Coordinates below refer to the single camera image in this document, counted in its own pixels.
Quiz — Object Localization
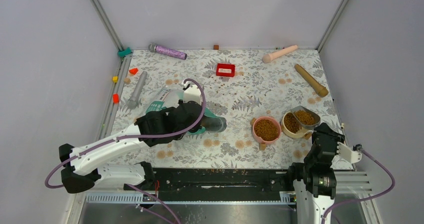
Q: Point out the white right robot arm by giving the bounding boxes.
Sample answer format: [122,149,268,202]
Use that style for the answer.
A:
[286,123,363,224]

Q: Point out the grey cylinder tool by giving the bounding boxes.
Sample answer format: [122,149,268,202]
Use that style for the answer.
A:
[126,71,148,110]

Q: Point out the pink pet bowl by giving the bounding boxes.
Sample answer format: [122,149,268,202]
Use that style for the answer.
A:
[250,116,282,145]

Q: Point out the green dog food bag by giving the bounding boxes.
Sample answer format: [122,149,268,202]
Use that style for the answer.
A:
[143,86,227,135]

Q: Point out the brown kibble in pink bowl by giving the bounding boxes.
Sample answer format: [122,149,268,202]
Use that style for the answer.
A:
[253,119,280,142]

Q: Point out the red square toy block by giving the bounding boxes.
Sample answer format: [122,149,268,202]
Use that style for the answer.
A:
[215,63,236,77]

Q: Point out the grey plastic scoop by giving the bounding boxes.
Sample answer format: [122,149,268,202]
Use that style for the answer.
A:
[290,106,321,130]

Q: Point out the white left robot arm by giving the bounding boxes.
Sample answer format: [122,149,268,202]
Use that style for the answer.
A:
[59,81,206,194]

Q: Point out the yellow pet bowl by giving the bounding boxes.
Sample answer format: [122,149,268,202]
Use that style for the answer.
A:
[280,112,312,139]

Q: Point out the teal clip in corner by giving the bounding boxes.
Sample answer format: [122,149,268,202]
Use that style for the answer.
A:
[117,47,132,58]

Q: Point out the orange toy block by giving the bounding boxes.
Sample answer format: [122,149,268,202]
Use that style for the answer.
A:
[112,93,120,104]

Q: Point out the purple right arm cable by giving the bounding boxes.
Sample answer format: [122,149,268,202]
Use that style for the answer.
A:
[321,145,396,224]

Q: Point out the floral table mat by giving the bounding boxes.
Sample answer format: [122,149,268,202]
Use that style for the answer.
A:
[112,49,341,169]

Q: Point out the brown wooden rolling pin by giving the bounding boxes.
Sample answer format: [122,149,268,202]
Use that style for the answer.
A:
[294,64,329,97]

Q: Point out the purple glitter microphone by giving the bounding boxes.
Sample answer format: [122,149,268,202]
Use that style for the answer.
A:
[148,43,187,60]

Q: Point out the brown kibble in scoop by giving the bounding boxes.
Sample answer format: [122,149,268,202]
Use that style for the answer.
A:
[294,110,316,126]

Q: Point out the pink toy stick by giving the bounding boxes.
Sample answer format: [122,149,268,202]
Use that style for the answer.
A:
[262,45,298,63]

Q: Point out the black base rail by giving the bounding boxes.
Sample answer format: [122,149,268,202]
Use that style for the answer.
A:
[135,166,305,202]

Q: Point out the brown kibble in yellow bowl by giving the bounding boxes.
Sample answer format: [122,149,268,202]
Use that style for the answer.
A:
[283,113,301,133]

